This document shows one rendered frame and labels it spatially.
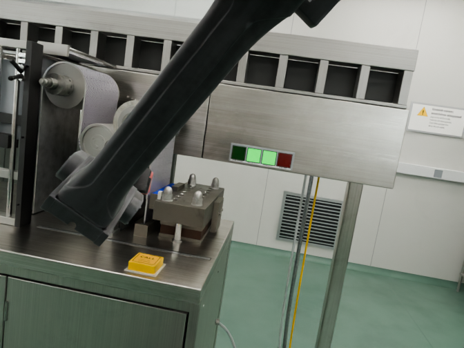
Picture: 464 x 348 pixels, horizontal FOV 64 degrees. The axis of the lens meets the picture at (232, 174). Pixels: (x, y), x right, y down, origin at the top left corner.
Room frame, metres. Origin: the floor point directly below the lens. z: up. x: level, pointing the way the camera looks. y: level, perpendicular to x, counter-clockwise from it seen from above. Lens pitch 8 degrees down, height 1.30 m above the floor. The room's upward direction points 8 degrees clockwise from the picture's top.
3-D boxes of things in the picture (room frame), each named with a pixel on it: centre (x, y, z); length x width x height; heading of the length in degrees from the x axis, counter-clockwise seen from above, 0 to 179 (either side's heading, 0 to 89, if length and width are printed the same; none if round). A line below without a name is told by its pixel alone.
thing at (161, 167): (1.26, 0.25, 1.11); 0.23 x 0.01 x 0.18; 174
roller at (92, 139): (1.29, 0.42, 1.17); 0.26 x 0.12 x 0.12; 174
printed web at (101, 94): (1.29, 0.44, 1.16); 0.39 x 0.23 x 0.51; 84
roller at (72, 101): (1.31, 0.55, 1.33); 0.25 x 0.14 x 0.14; 174
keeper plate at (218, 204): (1.30, 0.03, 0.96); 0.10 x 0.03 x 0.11; 174
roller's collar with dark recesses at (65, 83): (1.16, 0.57, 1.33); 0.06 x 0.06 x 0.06; 84
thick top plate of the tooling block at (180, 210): (1.29, 0.12, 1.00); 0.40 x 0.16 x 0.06; 174
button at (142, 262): (0.90, 0.18, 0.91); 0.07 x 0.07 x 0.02; 84
